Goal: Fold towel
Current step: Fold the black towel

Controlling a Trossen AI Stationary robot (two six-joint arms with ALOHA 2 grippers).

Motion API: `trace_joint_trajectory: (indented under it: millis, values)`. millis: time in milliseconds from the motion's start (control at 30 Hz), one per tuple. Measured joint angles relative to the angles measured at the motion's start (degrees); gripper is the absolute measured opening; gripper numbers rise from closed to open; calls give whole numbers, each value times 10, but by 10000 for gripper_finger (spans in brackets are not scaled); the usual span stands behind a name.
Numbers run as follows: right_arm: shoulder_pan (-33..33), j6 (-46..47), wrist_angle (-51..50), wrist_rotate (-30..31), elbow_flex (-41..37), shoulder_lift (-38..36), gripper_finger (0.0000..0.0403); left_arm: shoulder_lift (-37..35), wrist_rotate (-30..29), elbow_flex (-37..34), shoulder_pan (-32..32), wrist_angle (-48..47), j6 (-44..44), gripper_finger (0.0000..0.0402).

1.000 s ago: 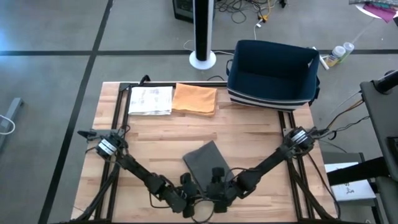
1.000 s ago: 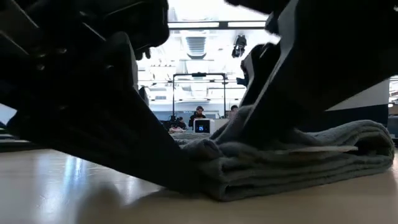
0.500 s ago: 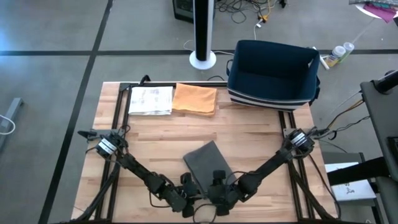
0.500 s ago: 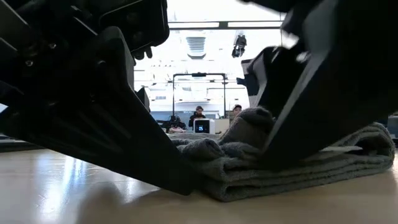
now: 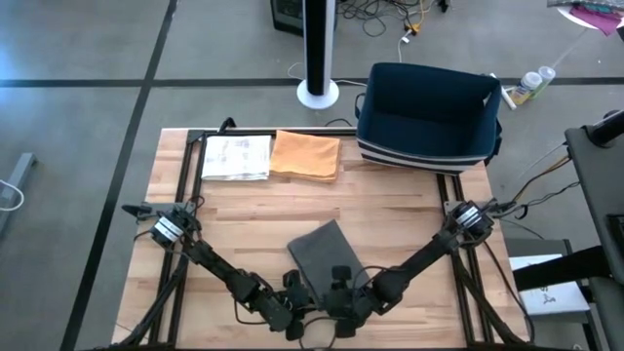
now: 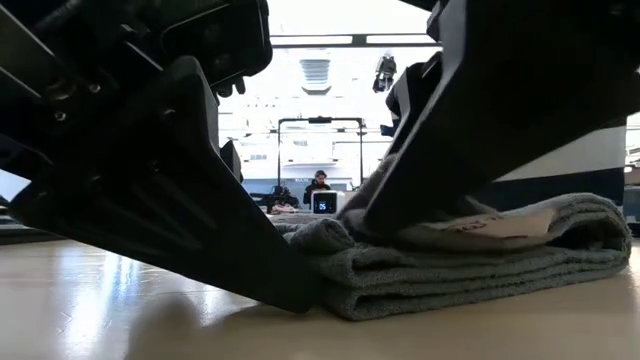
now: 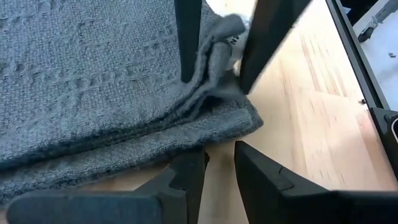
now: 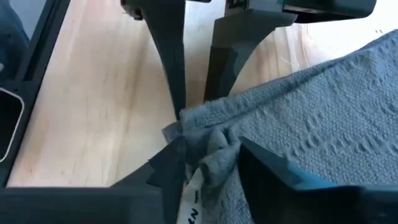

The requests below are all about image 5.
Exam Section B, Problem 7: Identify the dark grey towel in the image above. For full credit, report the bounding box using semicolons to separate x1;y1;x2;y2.
286;218;372;310

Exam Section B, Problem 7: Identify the white plaid towel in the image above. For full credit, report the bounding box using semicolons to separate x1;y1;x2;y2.
201;135;273;181

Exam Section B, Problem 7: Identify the bottle with yellow label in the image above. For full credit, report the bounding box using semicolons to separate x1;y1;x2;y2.
510;70;543;106

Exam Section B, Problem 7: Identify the orange towel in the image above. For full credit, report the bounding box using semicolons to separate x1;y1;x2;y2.
268;129;343;185

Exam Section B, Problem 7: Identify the white box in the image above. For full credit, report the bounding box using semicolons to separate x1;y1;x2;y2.
509;253;592;317

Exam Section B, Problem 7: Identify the black cable tangle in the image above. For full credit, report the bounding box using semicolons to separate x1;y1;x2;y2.
335;0;452;39

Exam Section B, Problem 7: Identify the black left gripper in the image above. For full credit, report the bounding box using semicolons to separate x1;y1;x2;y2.
264;291;320;343

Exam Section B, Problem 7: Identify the grey metal bracket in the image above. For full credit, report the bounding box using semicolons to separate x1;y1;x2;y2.
0;152;39;206

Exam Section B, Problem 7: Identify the white round table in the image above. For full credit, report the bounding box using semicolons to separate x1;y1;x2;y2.
549;5;624;70

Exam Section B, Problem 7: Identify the magenta cloth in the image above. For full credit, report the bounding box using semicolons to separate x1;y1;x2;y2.
567;4;624;38

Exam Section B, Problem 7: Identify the black white tower fan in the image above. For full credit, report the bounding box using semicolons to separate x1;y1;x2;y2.
295;0;340;111

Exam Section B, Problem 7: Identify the black box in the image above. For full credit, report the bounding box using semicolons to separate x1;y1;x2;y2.
270;0;306;37

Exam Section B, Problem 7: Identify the white cable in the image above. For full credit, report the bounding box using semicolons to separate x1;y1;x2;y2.
0;178;25;214
395;28;415;64

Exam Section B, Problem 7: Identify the navy white striped fabric bin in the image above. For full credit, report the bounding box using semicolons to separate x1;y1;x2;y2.
354;61;505;176

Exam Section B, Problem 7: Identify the black aluminium table frame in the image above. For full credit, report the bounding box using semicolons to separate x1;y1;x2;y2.
104;116;537;351

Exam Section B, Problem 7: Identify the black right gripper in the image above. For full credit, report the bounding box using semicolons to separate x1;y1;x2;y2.
324;286;387;340

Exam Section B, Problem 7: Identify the clear plastic cup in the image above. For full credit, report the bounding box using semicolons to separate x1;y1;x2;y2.
529;65;557;101

